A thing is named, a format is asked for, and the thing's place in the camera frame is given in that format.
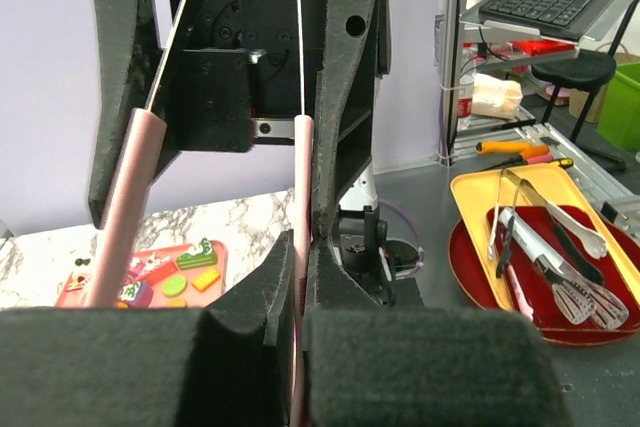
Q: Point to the toy green cake slice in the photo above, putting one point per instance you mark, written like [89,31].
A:
[201,254]

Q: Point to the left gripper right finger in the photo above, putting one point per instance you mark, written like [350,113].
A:
[368,366]

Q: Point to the metal tongs on tray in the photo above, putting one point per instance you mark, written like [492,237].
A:
[592,241]

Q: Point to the toy green macaron lower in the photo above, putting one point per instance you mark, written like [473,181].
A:
[174,286]

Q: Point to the green storage bin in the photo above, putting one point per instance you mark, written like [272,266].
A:
[619,120]

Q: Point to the slotted spatula tongs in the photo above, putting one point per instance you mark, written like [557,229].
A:
[576,297]

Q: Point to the pink-handled metal tongs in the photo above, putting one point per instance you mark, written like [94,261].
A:
[126,200]

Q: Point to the toy orange round cookie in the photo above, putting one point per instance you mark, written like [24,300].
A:
[176,303]

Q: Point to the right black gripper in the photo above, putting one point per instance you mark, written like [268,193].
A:
[249,68]

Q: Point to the toy strawberry cake slice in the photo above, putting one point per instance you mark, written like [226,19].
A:
[152,269]

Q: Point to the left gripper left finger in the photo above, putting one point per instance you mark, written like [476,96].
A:
[226,364]

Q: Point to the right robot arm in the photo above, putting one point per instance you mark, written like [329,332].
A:
[358,237]

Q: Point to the pink serving tray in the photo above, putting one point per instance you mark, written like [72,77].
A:
[188,275]

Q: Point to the toy yellow cracker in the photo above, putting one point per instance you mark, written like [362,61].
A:
[206,279]

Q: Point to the black round stool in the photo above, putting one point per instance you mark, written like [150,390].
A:
[588,72]

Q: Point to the orange utility knife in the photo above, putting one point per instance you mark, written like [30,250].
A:
[528,149]

